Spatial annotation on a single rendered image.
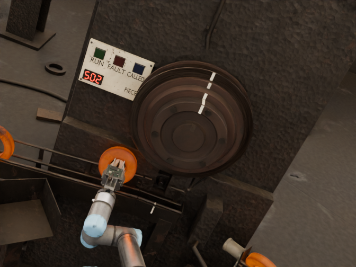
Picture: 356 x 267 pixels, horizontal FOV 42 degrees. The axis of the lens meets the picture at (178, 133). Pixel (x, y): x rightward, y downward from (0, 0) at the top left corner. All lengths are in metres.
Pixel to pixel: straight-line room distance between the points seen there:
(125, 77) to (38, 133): 1.65
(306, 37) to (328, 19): 0.10
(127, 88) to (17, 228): 0.68
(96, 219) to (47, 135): 1.83
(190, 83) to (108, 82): 0.37
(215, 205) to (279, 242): 1.49
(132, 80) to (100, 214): 0.54
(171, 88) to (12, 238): 0.79
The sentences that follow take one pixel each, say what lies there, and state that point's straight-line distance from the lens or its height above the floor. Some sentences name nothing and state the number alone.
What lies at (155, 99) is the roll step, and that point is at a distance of 1.70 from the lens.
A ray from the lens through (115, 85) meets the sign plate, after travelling 1.88.
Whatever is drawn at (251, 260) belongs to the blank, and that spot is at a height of 0.73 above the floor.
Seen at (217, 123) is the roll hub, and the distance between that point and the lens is 1.65.
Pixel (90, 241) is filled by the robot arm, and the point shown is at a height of 0.68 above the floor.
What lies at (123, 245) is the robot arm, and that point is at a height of 0.77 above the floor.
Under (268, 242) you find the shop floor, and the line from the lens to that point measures 3.34.
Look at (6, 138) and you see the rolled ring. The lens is 2.01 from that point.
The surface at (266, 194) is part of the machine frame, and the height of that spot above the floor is 0.87.
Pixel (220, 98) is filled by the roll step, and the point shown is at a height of 1.28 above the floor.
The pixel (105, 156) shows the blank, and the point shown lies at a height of 0.85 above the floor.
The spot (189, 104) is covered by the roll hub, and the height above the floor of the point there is 1.24.
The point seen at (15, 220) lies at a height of 0.60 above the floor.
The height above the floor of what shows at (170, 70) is 1.30.
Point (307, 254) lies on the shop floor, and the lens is 3.48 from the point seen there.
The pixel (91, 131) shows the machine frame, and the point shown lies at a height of 0.87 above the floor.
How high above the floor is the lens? 1.92
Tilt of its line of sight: 29 degrees down
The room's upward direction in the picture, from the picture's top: 24 degrees clockwise
